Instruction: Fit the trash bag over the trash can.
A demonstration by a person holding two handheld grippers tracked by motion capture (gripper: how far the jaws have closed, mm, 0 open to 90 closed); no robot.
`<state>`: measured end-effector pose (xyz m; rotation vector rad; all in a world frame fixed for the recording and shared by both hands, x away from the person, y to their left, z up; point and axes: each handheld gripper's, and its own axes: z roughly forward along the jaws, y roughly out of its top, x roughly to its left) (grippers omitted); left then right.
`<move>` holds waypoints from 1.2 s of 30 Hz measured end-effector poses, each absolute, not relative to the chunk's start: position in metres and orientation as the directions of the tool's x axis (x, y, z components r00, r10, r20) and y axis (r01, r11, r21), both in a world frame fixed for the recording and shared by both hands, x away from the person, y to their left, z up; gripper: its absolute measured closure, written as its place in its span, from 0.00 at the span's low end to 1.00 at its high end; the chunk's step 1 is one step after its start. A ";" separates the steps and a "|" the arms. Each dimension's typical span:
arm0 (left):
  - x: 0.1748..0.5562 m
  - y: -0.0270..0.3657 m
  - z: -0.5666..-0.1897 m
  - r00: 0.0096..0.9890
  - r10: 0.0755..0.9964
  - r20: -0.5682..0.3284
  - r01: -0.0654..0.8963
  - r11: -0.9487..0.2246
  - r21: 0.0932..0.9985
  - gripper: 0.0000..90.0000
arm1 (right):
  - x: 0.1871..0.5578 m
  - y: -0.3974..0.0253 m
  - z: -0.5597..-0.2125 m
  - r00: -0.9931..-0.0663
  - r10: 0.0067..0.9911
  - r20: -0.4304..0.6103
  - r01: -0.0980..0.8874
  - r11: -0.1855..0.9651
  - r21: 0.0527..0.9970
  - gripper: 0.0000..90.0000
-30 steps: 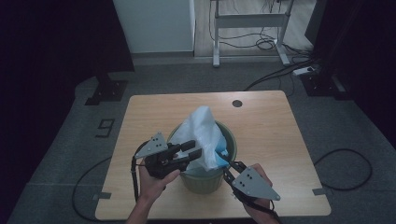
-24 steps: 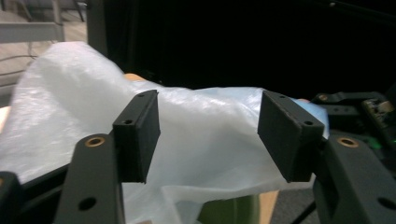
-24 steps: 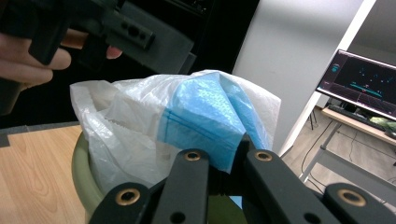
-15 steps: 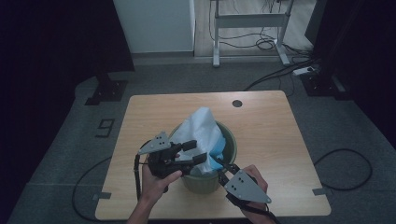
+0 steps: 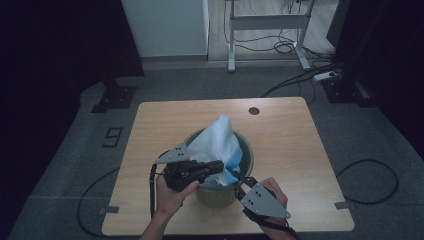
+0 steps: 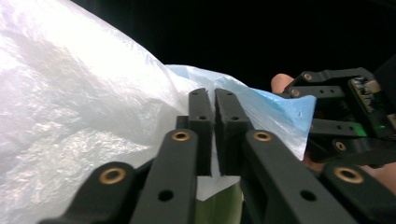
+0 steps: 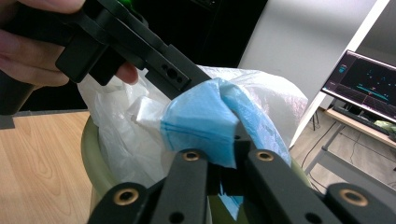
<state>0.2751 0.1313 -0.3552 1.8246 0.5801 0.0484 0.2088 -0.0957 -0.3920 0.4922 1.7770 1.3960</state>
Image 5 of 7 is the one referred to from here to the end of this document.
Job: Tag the person's right hand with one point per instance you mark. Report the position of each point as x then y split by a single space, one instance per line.
275 188

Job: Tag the green plastic bin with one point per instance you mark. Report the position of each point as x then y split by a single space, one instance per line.
215 196

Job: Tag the white cabinet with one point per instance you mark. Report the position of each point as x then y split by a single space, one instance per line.
166 26

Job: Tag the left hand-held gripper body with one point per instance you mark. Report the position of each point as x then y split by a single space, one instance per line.
180 175

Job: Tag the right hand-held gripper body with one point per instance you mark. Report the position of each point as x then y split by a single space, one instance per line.
261 201

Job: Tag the grey tape piece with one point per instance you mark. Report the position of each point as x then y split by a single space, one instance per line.
341 205
109 209

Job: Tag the black stand base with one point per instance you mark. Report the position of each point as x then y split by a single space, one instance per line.
115 96
343 91

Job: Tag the dark curtain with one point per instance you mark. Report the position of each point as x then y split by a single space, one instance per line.
50 50
393 50

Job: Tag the person's left hand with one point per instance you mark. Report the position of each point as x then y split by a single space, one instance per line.
170 200

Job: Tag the white power strip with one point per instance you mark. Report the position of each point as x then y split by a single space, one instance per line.
325 76

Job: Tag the white metal desk frame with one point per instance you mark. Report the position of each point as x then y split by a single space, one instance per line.
266 22

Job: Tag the white bag with blue band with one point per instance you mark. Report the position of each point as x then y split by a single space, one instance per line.
215 143

